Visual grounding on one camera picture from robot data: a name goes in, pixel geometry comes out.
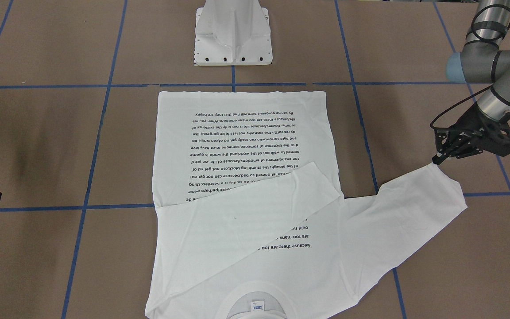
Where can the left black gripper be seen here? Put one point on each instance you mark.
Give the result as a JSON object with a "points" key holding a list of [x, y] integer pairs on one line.
{"points": [[468, 120]]}

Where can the white long-sleeve printed shirt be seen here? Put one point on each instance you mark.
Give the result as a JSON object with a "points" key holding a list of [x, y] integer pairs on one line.
{"points": [[252, 222]]}

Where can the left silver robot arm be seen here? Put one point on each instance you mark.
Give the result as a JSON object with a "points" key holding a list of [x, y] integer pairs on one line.
{"points": [[482, 61]]}

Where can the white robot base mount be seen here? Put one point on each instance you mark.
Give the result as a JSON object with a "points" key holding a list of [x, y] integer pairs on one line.
{"points": [[232, 33]]}

